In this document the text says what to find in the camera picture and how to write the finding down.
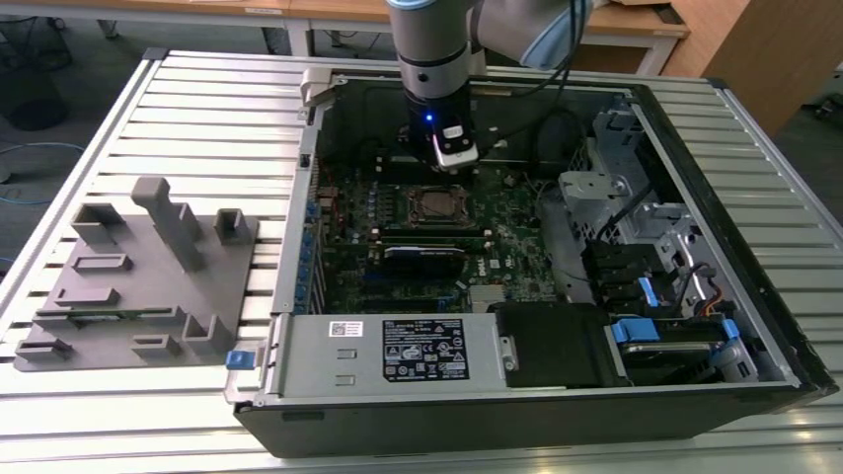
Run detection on silver topped CPU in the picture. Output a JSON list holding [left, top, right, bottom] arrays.
[[421, 191, 462, 214]]

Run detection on CPU socket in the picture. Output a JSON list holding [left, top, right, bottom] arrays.
[[405, 183, 477, 229]]

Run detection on green RAM stick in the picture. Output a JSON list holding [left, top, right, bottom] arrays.
[[36, 306, 174, 322], [379, 235, 494, 248]]

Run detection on green motherboard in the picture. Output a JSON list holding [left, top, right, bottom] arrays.
[[309, 147, 579, 317]]

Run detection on silver chipset heat sink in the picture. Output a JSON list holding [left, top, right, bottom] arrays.
[[470, 283, 510, 304]]

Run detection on blue disk bay clip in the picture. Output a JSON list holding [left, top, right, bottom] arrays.
[[635, 276, 662, 306]]

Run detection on black plastic shroud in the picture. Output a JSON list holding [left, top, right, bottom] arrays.
[[491, 301, 633, 389]]

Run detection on grey parts rack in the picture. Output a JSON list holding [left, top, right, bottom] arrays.
[[11, 176, 263, 372]]

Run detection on grey power supply unit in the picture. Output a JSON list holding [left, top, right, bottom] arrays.
[[261, 313, 514, 396]]

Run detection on hard disk blue carrier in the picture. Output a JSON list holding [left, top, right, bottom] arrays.
[[606, 318, 743, 386]]

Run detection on wooden cabinet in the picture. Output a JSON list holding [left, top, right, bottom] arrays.
[[658, 0, 843, 137]]

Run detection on black office chair base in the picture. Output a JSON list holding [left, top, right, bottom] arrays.
[[813, 91, 843, 119]]

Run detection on black PC case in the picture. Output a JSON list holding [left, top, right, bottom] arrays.
[[223, 66, 842, 460]]

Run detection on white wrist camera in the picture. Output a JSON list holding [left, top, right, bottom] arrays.
[[433, 125, 481, 172]]

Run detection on grey case handle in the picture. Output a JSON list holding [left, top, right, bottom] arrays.
[[298, 67, 339, 109]]

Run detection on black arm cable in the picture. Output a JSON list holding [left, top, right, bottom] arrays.
[[490, 0, 587, 149]]

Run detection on silver disk bay bracket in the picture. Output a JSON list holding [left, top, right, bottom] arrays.
[[558, 170, 629, 203]]

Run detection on wooden desk white frame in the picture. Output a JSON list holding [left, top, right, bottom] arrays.
[[0, 0, 295, 40], [289, 0, 691, 75]]

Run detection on blue floor cable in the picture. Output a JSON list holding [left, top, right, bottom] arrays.
[[0, 141, 86, 206]]

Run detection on black wire basket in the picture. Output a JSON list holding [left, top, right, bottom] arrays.
[[0, 14, 74, 73]]

